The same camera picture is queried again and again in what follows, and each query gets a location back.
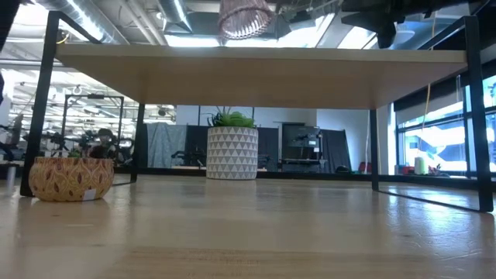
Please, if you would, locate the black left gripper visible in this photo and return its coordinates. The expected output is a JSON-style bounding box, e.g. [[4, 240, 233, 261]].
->
[[0, 0, 20, 51]]

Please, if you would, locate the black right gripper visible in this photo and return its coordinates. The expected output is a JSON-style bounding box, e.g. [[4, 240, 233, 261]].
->
[[340, 0, 481, 50]]

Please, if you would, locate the pink glass candlestick holder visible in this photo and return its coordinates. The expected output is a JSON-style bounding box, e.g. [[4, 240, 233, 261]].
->
[[217, 0, 274, 40]]

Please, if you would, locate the white candle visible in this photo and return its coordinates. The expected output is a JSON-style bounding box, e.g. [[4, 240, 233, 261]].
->
[[28, 156, 115, 203]]

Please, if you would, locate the black curtain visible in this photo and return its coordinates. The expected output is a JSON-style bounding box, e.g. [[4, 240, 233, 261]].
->
[[321, 129, 353, 173]]

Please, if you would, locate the black workstation with monitor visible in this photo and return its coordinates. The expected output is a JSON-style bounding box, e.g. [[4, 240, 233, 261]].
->
[[281, 122, 324, 173]]

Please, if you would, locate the yellow-green roll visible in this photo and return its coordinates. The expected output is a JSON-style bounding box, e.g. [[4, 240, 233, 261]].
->
[[414, 156, 428, 176]]

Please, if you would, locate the person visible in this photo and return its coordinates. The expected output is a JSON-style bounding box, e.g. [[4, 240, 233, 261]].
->
[[88, 128, 117, 160]]

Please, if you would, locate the succulent in white patterned pot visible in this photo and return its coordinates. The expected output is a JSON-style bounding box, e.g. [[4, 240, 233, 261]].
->
[[205, 106, 260, 181]]

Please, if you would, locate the grey hanging cloth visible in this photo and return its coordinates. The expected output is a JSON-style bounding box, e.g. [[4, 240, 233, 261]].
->
[[146, 122, 188, 169]]

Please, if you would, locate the black frame rig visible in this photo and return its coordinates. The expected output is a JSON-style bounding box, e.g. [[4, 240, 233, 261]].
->
[[60, 92, 126, 153]]

